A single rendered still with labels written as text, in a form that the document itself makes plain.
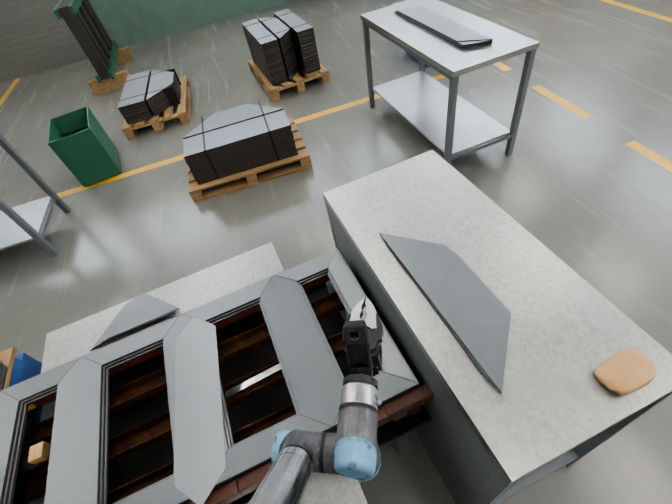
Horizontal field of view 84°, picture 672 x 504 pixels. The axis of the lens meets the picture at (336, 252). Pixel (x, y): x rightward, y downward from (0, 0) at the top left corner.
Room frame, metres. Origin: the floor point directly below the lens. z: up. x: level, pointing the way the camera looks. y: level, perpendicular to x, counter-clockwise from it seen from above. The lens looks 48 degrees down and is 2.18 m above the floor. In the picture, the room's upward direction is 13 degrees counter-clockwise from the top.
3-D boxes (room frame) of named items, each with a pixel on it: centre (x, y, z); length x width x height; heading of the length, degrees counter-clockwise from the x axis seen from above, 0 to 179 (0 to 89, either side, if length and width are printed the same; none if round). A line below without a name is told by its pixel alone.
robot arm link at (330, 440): (0.20, 0.06, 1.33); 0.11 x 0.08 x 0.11; 74
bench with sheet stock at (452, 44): (3.33, -1.26, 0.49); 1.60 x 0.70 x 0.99; 11
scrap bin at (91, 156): (4.07, 2.45, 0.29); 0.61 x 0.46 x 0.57; 18
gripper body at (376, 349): (0.35, 0.00, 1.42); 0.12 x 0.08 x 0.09; 164
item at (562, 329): (0.83, -0.44, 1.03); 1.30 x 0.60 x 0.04; 13
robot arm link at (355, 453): (0.20, 0.04, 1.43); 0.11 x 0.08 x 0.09; 164
